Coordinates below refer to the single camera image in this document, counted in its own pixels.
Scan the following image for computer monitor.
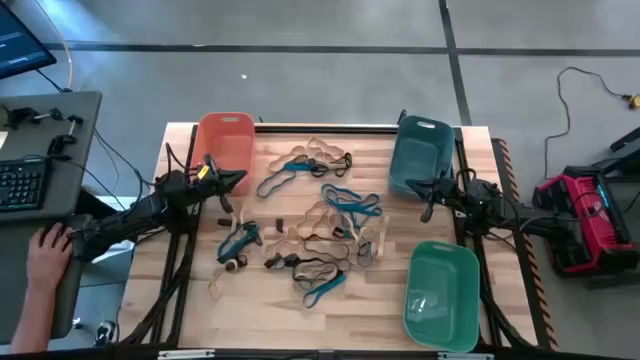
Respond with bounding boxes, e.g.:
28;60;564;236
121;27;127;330
0;2;57;80

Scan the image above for beige masking tape roll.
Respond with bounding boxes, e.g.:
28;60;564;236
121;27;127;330
268;144;322;174

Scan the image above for orange cable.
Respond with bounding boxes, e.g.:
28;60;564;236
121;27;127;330
34;0;75;91

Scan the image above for grey rubber band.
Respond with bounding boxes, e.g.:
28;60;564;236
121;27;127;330
355;239;376;269

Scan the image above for black desk cable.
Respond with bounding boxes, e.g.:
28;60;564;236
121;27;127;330
92;127;151;201

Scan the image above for person's forearm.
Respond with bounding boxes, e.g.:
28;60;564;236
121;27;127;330
9;284;59;356

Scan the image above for black floor equipment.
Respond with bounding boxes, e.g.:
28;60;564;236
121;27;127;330
609;124;640;174

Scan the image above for dark teal plastic basket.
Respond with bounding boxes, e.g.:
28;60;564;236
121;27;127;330
387;115;456;200

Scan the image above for person's hand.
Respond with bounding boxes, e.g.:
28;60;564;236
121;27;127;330
25;222;75;296

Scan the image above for wide tan rubber band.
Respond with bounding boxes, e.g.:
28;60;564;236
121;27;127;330
305;136;347;167
294;199;361;241
349;214;391;269
262;233;307;259

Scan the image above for red black equipment case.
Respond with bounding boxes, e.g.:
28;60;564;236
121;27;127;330
532;164;640;279

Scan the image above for person's shoe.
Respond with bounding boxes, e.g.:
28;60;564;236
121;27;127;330
94;319;117;347

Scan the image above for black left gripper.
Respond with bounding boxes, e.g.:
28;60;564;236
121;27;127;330
189;155;248;214

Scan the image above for thin tan rubber band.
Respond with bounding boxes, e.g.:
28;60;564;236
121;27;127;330
232;201;247;236
208;257;239;301

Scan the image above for green plastic basket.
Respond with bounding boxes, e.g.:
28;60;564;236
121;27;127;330
402;240;481;354

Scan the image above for white paper sheet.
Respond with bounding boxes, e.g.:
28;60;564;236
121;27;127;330
87;194;136;264

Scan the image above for black keyboard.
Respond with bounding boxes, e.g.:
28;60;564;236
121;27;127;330
0;157;51;214

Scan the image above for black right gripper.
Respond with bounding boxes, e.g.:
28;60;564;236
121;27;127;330
405;172;460;224

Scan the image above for orange plastic basket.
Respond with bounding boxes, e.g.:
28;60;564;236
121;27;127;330
190;111;257;197

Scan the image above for black table rail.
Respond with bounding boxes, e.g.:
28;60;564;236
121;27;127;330
254;124;401;135
0;343;640;360

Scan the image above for grey desk panel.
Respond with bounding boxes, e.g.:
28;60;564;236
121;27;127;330
0;91;104;224
0;214;94;346

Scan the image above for black clamp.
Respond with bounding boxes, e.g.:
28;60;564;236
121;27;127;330
47;114;85;156
2;106;64;129

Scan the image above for hazard striped strip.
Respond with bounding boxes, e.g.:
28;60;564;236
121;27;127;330
492;138;559;351

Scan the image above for black floor cable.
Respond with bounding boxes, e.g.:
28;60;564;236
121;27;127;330
543;66;629;179

